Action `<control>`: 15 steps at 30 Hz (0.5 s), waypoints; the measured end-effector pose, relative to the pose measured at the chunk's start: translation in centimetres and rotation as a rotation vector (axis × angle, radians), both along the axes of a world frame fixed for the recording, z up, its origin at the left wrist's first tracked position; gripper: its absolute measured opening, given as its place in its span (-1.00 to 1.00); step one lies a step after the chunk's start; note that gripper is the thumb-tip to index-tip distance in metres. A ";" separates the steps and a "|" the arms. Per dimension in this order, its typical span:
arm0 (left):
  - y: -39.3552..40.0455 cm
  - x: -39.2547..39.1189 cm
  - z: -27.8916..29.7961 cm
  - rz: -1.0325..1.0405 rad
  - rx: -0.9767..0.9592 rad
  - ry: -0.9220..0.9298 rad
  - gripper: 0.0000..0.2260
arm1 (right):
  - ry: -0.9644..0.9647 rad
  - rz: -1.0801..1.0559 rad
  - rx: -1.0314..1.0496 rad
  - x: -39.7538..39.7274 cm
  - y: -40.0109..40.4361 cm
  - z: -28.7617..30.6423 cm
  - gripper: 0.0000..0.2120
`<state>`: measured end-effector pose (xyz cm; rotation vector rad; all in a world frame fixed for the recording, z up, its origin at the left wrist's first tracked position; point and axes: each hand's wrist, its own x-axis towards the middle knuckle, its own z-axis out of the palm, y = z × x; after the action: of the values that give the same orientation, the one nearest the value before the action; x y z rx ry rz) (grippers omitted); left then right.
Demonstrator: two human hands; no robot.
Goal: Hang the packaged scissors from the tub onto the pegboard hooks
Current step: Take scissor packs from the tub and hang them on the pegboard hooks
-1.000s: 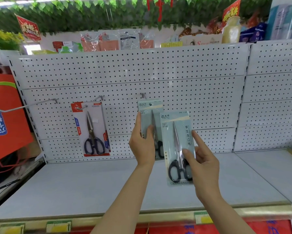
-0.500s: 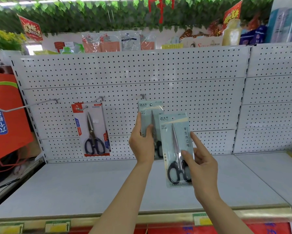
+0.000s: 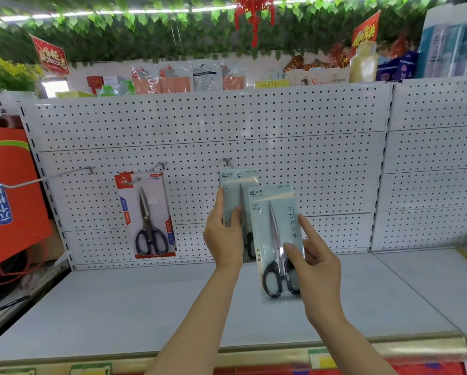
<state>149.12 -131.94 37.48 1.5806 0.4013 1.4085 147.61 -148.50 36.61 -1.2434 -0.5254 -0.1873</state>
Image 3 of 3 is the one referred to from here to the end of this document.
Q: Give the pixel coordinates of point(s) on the red hanging lantern ornament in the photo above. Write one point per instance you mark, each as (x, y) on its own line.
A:
(253, 11)

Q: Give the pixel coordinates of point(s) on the person's right forearm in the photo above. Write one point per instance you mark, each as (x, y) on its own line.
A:
(346, 343)

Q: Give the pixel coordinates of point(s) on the narrow white pegboard panel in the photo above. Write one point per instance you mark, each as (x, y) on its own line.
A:
(432, 152)

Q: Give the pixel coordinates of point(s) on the orange product packet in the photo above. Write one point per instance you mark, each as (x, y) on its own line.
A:
(175, 80)
(234, 77)
(145, 81)

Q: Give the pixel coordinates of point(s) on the wide white pegboard panel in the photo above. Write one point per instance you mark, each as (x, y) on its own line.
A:
(202, 124)

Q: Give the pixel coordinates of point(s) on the white product packet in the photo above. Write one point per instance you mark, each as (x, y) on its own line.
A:
(206, 76)

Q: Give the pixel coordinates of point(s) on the dark blue product packs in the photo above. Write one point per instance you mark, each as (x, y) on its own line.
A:
(397, 68)

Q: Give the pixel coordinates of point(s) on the person's right thumb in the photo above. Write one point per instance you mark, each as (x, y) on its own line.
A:
(293, 254)

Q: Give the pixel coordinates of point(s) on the red gold foil decoration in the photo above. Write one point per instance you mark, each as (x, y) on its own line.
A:
(305, 64)

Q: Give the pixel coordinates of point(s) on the yellow flat box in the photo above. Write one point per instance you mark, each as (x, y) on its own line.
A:
(271, 83)

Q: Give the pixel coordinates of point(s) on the pale green scissors pack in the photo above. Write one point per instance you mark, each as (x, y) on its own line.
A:
(233, 187)
(274, 206)

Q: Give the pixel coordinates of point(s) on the yellow artificial flowers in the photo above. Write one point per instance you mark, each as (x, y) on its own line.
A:
(9, 74)

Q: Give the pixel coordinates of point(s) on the person's left forearm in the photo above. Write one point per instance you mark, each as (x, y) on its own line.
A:
(202, 324)

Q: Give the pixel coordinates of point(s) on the person's left thumb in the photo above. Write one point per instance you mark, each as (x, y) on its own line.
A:
(233, 216)

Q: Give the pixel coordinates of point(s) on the large blue white package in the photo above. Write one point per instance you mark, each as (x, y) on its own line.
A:
(452, 46)

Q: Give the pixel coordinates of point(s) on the blue hanging tag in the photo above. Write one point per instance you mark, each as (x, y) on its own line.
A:
(0, 203)

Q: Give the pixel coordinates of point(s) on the person's right hand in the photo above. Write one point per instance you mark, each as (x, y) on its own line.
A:
(319, 273)

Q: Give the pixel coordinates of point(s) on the green yellow shelf price tag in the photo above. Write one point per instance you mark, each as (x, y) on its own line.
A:
(91, 369)
(15, 371)

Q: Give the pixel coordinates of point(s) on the white printed box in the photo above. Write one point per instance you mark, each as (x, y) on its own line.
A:
(319, 78)

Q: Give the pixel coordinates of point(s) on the pale yellow bottle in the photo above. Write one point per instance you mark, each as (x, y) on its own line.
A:
(363, 64)

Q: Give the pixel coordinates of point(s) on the green leaf garland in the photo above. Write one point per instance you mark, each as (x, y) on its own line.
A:
(139, 31)

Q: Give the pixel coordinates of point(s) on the long metal peg hook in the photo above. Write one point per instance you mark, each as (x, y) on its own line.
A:
(50, 176)

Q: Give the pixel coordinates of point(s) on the red scissors pack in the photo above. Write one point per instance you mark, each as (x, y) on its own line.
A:
(149, 218)

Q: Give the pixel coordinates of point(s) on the gold shelf edge rail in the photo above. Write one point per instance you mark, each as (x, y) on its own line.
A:
(413, 347)

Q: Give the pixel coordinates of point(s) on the red hanging sign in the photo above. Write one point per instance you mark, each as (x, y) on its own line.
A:
(50, 54)
(365, 33)

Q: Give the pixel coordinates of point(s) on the person's left hand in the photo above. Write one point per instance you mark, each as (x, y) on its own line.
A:
(223, 242)

